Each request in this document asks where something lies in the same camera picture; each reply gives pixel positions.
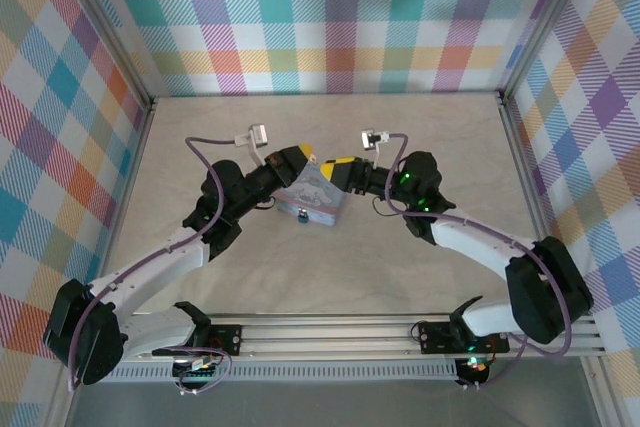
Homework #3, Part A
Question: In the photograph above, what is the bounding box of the left controller board green terminal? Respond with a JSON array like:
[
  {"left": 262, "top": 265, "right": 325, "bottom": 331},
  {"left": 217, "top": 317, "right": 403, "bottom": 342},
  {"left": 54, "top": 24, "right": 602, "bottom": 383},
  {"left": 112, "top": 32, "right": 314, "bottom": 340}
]
[{"left": 172, "top": 354, "right": 221, "bottom": 383}]

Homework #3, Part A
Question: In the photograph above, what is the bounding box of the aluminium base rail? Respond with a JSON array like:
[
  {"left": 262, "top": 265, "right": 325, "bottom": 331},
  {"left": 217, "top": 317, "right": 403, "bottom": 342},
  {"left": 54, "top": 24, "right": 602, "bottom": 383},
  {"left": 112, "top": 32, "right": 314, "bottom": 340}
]
[{"left": 119, "top": 314, "right": 601, "bottom": 363}]

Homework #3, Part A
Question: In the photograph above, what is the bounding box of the aluminium side floor rail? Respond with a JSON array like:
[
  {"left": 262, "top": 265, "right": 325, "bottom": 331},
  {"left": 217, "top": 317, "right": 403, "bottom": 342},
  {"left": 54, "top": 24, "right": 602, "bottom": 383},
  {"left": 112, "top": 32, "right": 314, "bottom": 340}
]
[
  {"left": 94, "top": 96, "right": 160, "bottom": 288},
  {"left": 497, "top": 90, "right": 624, "bottom": 427}
]

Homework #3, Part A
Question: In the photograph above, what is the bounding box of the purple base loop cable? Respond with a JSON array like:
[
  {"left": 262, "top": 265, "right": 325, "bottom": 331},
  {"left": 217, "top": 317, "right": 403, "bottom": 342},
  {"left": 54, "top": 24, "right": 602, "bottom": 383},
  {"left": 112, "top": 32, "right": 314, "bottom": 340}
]
[{"left": 174, "top": 346, "right": 234, "bottom": 396}]

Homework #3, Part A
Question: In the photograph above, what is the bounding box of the pastel cartoon print tin box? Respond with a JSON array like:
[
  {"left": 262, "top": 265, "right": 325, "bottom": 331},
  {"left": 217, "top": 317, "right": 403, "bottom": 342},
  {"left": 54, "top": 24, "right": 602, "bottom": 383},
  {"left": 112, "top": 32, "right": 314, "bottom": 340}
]
[{"left": 272, "top": 161, "right": 346, "bottom": 228}]

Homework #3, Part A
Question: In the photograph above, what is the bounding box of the grey slotted cable duct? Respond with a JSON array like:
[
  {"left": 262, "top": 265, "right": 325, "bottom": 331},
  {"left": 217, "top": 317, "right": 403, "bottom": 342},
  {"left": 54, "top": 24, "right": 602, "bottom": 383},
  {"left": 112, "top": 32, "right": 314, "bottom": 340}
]
[{"left": 107, "top": 365, "right": 459, "bottom": 384}]

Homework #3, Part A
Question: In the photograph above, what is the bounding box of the aluminium frame post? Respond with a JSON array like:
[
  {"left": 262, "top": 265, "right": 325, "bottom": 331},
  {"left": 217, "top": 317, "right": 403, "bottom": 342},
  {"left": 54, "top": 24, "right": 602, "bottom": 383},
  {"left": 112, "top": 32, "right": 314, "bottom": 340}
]
[
  {"left": 52, "top": 0, "right": 159, "bottom": 113},
  {"left": 497, "top": 0, "right": 599, "bottom": 103}
]

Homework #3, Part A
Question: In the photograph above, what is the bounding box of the grey metal sheet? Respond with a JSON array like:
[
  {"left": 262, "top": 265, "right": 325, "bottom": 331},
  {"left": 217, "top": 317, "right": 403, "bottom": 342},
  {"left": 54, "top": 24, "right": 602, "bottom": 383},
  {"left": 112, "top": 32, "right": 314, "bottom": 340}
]
[{"left": 64, "top": 379, "right": 601, "bottom": 427}]

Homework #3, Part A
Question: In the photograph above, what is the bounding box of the right controller board with LEDs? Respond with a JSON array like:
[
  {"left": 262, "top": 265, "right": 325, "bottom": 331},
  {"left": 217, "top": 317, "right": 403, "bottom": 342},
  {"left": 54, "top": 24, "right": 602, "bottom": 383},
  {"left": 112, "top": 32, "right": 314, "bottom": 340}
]
[{"left": 459, "top": 354, "right": 494, "bottom": 387}]

